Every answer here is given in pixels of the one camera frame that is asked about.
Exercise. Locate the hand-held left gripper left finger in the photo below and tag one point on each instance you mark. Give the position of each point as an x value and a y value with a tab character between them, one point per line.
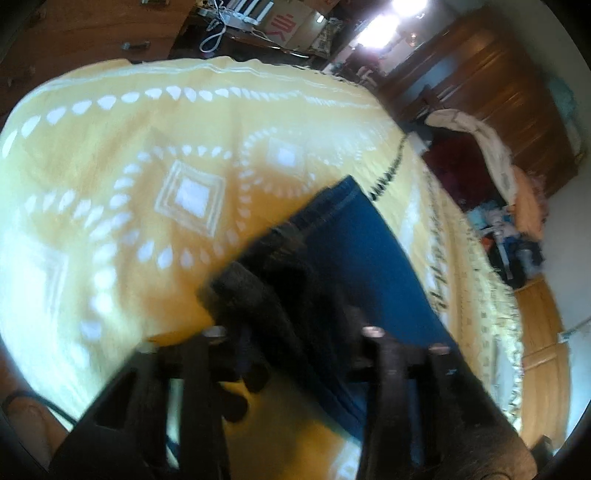
240	295

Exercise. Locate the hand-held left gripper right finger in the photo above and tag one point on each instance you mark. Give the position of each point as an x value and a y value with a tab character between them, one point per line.
392	369

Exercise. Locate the dark blue pants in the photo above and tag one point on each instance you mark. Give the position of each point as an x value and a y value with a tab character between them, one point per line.
369	258

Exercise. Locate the wooden headboard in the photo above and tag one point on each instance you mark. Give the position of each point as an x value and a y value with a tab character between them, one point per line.
540	332

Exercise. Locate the pile of mixed clothes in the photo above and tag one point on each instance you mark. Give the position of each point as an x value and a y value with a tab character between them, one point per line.
508	249

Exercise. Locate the yellow patterned blanket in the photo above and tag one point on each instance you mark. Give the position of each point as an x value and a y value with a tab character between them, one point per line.
138	138

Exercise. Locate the orange blanket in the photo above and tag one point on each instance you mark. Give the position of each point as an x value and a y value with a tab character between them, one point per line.
528	207

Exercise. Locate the maroon blanket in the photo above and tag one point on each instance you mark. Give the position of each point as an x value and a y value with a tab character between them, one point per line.
457	166

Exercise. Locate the patterned bag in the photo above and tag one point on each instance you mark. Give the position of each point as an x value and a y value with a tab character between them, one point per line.
328	37

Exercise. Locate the large cardboard box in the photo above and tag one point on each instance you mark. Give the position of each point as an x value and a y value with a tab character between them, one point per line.
295	23

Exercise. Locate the white router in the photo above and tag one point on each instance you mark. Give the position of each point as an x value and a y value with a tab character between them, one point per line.
247	14

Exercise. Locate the wooden dresser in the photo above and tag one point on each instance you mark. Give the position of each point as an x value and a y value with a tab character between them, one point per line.
83	32

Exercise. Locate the dark wooden wardrobe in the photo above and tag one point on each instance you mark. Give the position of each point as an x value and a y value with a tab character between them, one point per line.
498	78

